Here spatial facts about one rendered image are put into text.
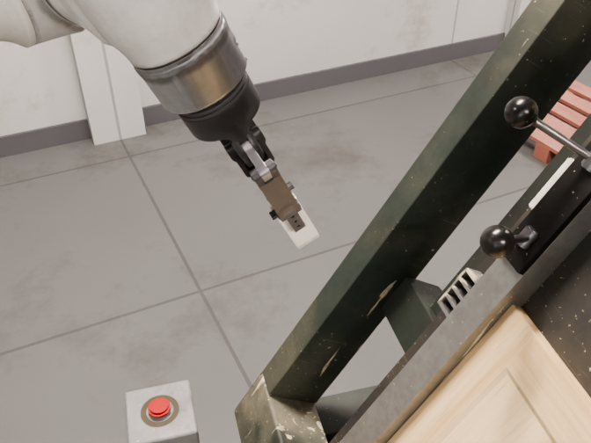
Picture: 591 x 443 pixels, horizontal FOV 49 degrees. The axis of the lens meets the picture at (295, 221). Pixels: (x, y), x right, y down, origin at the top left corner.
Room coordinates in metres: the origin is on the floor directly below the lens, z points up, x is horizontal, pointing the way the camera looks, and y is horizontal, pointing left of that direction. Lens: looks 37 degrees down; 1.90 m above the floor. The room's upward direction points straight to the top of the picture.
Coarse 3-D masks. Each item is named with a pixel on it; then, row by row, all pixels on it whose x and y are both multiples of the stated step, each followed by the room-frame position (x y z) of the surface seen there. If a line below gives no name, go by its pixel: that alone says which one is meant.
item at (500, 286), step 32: (576, 224) 0.61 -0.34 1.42; (544, 256) 0.61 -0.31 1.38; (480, 288) 0.63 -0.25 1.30; (512, 288) 0.60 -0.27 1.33; (448, 320) 0.63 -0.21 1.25; (480, 320) 0.59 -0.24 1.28; (416, 352) 0.62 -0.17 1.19; (448, 352) 0.59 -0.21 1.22; (416, 384) 0.58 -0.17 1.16; (384, 416) 0.58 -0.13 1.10
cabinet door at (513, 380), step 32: (512, 320) 0.58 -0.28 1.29; (480, 352) 0.57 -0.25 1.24; (512, 352) 0.54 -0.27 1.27; (544, 352) 0.52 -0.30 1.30; (448, 384) 0.57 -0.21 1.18; (480, 384) 0.54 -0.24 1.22; (512, 384) 0.51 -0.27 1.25; (544, 384) 0.49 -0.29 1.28; (576, 384) 0.47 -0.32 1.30; (416, 416) 0.56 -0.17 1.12; (448, 416) 0.53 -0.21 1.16; (480, 416) 0.51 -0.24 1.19; (512, 416) 0.48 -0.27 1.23; (544, 416) 0.46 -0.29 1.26; (576, 416) 0.44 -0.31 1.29
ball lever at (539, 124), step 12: (516, 108) 0.66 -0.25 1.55; (528, 108) 0.66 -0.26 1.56; (516, 120) 0.66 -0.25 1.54; (528, 120) 0.65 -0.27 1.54; (540, 120) 0.66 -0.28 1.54; (552, 132) 0.66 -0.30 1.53; (564, 144) 0.65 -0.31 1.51; (576, 144) 0.65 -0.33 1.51; (588, 156) 0.64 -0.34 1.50; (588, 168) 0.63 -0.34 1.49
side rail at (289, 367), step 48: (576, 0) 0.87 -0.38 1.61; (528, 48) 0.86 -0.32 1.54; (576, 48) 0.88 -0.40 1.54; (480, 96) 0.87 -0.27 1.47; (528, 96) 0.86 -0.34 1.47; (432, 144) 0.88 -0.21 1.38; (480, 144) 0.85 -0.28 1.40; (432, 192) 0.83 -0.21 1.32; (480, 192) 0.85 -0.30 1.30; (384, 240) 0.81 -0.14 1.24; (432, 240) 0.83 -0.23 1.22; (336, 288) 0.82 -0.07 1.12; (384, 288) 0.81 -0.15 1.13; (288, 336) 0.83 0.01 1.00; (336, 336) 0.79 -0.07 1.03; (288, 384) 0.77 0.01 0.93
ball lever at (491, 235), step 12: (492, 228) 0.56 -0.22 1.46; (504, 228) 0.56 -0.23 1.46; (528, 228) 0.63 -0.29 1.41; (480, 240) 0.56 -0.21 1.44; (492, 240) 0.55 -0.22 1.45; (504, 240) 0.55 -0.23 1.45; (516, 240) 0.59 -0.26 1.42; (528, 240) 0.61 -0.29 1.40; (492, 252) 0.54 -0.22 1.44; (504, 252) 0.54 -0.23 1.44
